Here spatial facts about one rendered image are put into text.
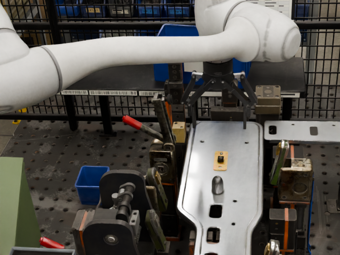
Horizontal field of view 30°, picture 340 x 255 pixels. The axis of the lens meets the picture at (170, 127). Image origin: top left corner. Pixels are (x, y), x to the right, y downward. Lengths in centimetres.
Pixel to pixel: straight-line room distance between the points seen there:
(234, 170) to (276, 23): 52
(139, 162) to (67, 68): 109
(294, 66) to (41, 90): 114
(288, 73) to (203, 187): 60
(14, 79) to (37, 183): 112
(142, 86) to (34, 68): 91
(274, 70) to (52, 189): 86
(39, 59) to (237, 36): 42
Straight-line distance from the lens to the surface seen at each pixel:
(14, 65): 121
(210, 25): 150
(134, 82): 212
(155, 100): 168
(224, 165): 177
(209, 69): 159
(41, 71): 122
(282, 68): 216
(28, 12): 417
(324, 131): 192
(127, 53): 132
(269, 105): 196
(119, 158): 233
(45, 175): 231
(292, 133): 190
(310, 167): 171
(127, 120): 174
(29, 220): 189
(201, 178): 174
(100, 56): 131
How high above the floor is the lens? 212
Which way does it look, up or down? 35 degrees down
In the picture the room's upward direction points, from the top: 5 degrees counter-clockwise
